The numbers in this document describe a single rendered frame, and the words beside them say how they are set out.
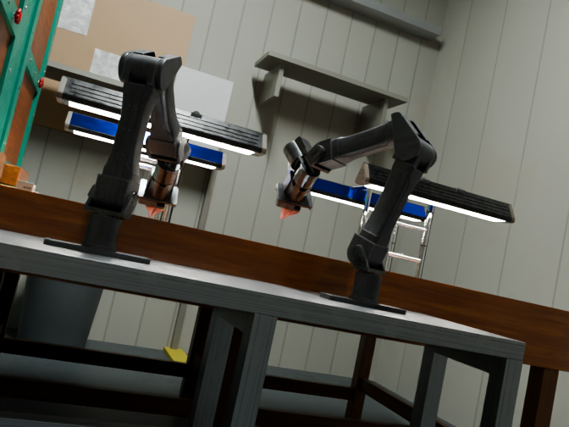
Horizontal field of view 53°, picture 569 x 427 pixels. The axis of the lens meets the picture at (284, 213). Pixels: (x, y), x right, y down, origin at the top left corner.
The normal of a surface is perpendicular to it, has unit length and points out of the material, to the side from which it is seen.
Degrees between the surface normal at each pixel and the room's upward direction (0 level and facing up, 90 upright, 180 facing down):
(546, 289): 90
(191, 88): 90
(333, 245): 90
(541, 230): 90
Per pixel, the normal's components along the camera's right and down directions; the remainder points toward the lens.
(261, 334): 0.34, 0.00
